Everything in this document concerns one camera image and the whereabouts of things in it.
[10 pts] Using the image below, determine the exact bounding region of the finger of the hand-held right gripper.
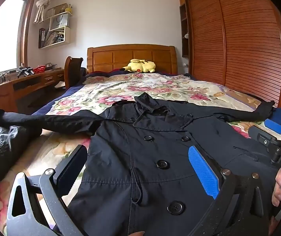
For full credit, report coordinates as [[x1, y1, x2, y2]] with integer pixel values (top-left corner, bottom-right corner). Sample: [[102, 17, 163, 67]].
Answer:
[[264, 118, 281, 135]]

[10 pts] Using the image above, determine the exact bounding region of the knotted white curtain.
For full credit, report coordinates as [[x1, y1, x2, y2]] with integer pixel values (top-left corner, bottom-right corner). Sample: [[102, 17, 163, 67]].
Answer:
[[33, 0, 57, 24]]

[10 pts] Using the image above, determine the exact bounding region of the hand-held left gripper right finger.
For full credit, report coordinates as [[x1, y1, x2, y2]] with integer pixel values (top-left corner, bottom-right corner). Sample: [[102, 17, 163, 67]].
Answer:
[[188, 146, 272, 236]]

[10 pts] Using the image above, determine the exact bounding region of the black device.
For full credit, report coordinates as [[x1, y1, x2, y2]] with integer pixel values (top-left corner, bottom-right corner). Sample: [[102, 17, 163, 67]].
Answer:
[[17, 66, 35, 77]]

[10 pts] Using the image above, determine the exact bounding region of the yellow plush toy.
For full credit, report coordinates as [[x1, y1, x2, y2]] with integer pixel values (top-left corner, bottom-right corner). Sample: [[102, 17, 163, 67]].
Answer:
[[120, 58, 156, 74]]

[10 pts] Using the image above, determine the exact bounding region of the white wall shelf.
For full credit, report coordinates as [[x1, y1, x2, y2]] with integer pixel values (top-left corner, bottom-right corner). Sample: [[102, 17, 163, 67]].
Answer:
[[38, 4, 73, 49]]

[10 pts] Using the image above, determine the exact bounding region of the black coat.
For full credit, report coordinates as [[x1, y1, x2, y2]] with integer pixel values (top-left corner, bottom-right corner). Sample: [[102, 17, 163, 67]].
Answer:
[[0, 92, 281, 236]]

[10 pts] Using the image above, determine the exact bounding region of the wooden slatted wardrobe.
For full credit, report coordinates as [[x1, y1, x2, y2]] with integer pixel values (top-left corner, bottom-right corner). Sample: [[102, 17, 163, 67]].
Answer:
[[177, 0, 281, 109]]

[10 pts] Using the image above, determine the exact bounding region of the row of books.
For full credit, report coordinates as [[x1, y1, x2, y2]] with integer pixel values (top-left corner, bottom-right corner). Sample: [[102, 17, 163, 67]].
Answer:
[[39, 28, 65, 48]]

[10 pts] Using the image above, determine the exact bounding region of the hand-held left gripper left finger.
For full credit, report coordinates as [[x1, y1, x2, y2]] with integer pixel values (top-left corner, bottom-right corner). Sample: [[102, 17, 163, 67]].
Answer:
[[6, 145, 88, 236]]

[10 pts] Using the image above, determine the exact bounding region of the floral blanket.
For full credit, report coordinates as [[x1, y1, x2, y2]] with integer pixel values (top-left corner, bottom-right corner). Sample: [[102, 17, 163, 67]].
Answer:
[[0, 72, 264, 227]]

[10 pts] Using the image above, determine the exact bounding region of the wooden bed headboard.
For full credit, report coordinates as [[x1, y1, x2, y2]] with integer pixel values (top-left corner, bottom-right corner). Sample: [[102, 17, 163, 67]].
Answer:
[[86, 45, 178, 75]]

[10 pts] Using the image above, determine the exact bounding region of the wooden chair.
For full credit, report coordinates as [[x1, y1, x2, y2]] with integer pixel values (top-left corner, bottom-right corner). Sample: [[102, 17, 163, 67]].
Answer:
[[64, 56, 87, 90]]

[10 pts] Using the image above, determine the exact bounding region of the black crinkled jacket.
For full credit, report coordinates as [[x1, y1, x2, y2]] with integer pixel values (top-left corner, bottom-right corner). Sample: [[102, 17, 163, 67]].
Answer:
[[0, 125, 43, 202]]

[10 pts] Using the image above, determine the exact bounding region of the window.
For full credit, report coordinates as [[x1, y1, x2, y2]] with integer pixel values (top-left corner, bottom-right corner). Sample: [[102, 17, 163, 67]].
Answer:
[[0, 0, 36, 77]]

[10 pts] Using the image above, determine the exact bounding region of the white paper bag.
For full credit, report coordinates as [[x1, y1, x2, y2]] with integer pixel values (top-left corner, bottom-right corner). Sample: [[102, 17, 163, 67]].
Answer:
[[50, 13, 68, 30]]

